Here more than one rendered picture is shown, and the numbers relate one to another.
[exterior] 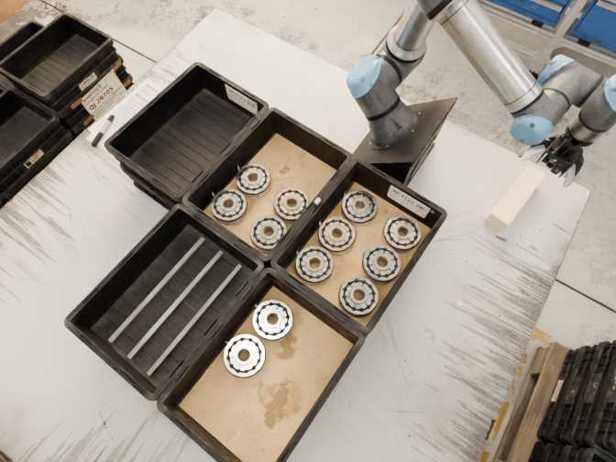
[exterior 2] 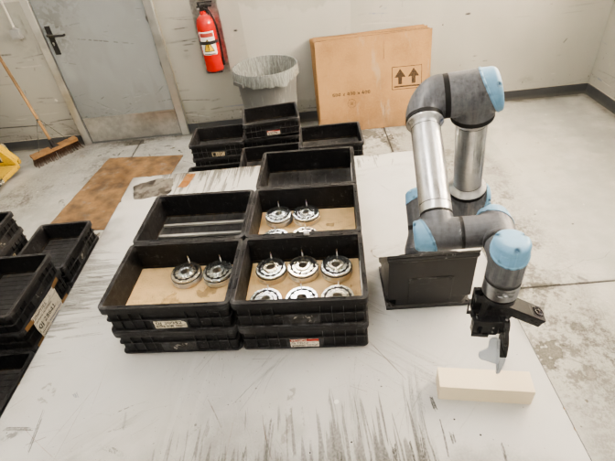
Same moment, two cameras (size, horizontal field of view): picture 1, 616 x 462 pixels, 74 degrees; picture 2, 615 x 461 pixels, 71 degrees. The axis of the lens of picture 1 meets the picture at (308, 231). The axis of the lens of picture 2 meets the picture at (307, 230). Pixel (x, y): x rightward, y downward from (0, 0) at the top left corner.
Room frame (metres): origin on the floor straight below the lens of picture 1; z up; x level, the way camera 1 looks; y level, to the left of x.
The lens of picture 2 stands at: (-0.03, -1.02, 1.84)
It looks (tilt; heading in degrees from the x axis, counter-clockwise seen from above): 38 degrees down; 61
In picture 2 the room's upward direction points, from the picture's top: 7 degrees counter-clockwise
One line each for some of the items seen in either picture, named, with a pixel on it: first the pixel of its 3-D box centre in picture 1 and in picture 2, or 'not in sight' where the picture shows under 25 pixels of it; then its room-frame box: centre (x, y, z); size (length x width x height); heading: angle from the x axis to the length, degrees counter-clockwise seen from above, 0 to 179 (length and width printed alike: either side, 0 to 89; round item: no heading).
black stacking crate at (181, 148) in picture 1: (193, 137); (307, 178); (0.75, 0.35, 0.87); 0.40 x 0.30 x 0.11; 145
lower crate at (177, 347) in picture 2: not in sight; (188, 306); (0.08, 0.09, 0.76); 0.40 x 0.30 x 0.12; 145
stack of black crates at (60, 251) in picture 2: not in sight; (64, 268); (-0.34, 1.27, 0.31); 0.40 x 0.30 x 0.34; 58
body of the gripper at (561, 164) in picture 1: (566, 148); (490, 310); (0.62, -0.65, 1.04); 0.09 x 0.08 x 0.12; 140
